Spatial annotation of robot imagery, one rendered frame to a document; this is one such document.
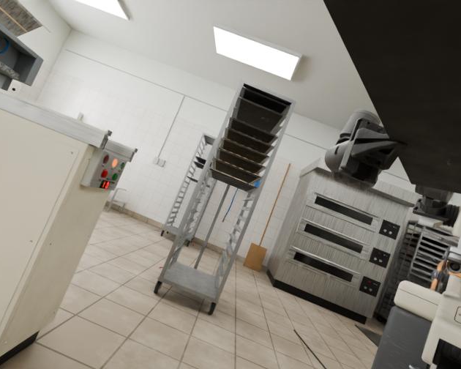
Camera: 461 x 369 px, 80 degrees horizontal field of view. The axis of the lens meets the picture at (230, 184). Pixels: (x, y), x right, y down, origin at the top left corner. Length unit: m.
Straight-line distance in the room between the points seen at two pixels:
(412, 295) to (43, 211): 1.51
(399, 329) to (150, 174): 4.72
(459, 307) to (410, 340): 0.36
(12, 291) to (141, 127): 4.83
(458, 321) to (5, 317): 1.48
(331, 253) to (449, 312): 3.26
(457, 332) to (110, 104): 5.86
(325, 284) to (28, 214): 3.98
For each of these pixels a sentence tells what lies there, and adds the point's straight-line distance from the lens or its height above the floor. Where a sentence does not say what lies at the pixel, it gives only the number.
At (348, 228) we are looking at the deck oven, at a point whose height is 1.22.
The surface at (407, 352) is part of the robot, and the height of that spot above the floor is 0.53.
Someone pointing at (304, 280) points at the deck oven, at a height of 0.26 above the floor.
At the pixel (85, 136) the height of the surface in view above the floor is 0.86.
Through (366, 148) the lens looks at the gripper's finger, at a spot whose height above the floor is 0.98.
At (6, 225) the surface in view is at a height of 0.49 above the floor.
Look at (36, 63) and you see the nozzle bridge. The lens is 1.86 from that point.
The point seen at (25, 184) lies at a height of 0.64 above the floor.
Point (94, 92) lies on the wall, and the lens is 6.35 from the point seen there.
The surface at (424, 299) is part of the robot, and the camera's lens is 1.54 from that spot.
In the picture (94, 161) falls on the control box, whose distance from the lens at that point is 1.08.
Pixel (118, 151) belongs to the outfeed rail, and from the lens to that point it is 1.32.
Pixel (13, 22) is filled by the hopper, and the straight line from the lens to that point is 1.81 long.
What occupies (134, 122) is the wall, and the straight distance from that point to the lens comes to 5.82.
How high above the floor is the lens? 0.81
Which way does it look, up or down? 5 degrees up
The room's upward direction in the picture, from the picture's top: 22 degrees clockwise
